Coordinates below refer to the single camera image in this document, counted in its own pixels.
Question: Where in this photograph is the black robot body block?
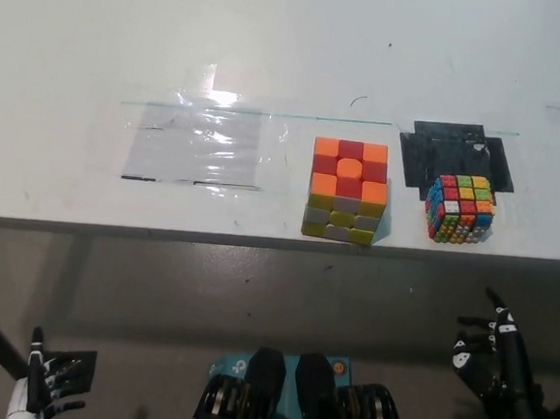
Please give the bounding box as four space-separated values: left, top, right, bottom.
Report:
291 349 418 419
188 342 289 419

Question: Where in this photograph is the small studded multicolour cube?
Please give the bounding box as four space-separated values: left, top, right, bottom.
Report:
421 170 501 248

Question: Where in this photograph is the black tape patch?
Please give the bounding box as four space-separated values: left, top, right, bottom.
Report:
396 119 519 195

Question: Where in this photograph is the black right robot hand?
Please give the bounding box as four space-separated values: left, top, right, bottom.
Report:
446 284 560 419

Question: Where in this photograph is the big orange red yellow cube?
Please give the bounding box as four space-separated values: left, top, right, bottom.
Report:
299 135 395 249

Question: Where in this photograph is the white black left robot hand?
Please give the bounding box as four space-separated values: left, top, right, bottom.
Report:
5 323 93 419

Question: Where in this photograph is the black square floor patch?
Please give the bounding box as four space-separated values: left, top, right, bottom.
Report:
37 345 98 395

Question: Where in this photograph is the right black robot body block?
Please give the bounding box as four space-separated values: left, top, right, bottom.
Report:
291 349 418 419

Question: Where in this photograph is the clear plastic sheet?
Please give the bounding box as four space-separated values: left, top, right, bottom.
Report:
116 55 296 202

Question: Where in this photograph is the left black robot body block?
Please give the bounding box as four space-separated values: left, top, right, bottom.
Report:
188 342 289 419

